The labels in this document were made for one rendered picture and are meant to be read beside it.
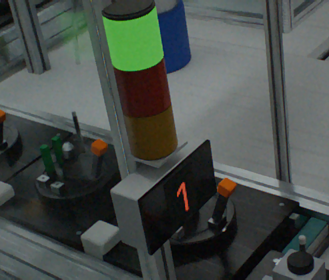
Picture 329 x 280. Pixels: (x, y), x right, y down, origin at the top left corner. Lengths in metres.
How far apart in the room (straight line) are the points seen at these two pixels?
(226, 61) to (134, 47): 1.15
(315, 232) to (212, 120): 0.53
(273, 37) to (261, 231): 0.28
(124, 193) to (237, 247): 0.36
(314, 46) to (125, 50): 1.21
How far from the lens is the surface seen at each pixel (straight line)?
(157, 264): 0.84
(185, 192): 0.76
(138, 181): 0.73
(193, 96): 1.66
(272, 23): 1.07
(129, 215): 0.73
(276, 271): 0.83
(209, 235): 1.04
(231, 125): 1.53
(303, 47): 1.84
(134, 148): 0.72
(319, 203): 1.14
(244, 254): 1.03
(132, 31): 0.65
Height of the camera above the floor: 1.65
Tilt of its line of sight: 32 degrees down
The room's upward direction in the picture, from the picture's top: 10 degrees counter-clockwise
